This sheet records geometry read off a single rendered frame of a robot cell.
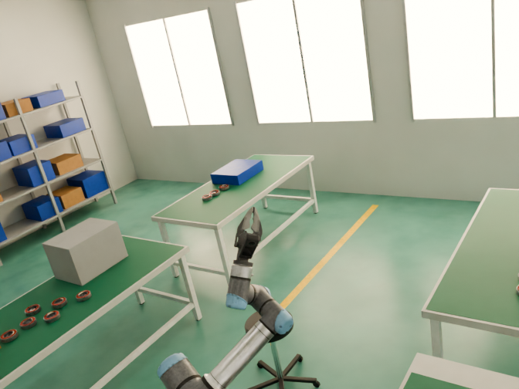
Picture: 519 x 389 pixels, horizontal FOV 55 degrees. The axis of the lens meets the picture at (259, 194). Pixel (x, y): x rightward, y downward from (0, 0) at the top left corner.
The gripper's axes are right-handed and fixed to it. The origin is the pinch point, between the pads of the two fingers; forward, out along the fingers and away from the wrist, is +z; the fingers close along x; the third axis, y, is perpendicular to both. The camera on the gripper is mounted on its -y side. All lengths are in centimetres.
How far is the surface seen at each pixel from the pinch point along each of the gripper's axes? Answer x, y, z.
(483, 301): 159, 83, -12
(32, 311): -107, 233, -71
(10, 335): -113, 213, -87
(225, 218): 32, 290, 33
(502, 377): 139, 38, -49
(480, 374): 132, 44, -49
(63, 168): -175, 588, 99
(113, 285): -53, 238, -43
